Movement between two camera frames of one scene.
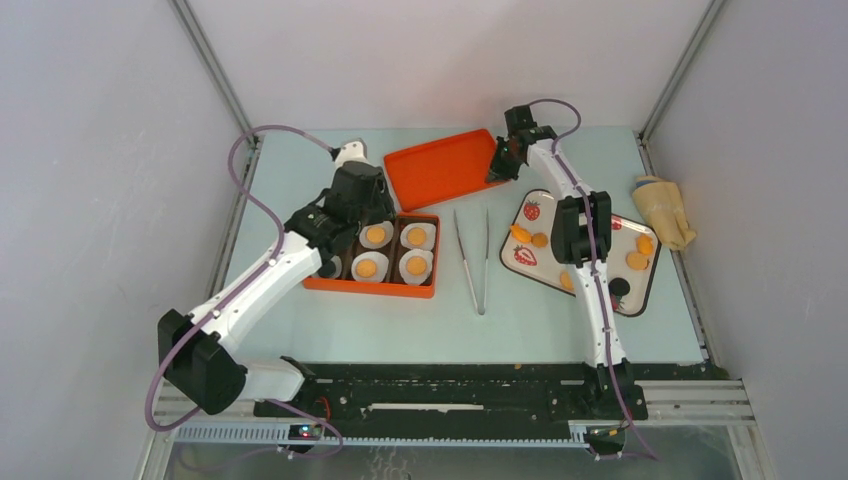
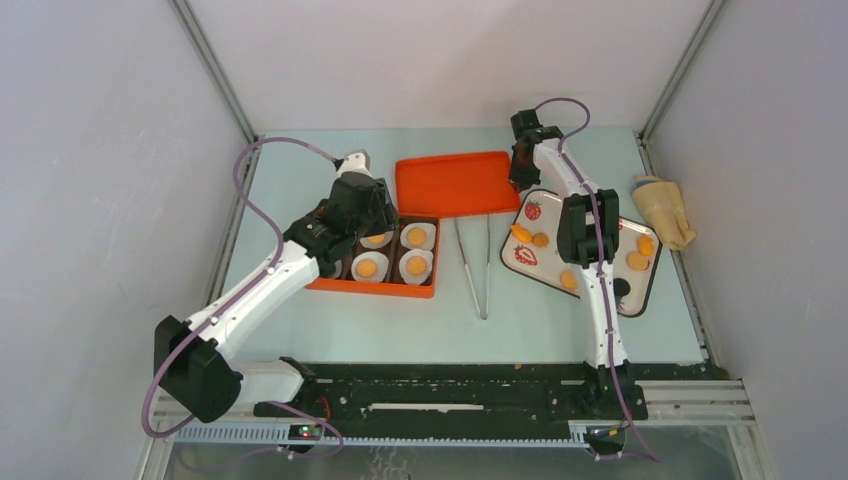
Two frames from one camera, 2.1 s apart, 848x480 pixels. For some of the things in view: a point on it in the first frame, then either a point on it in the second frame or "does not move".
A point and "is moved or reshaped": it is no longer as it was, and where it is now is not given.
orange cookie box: x=393 y=256 does not move
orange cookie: x=566 y=281 does not move
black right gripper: x=496 y=174 → x=521 y=183
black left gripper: x=385 y=206 does not move
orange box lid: x=442 y=170 is moved or reshaped
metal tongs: x=479 y=310 does not move
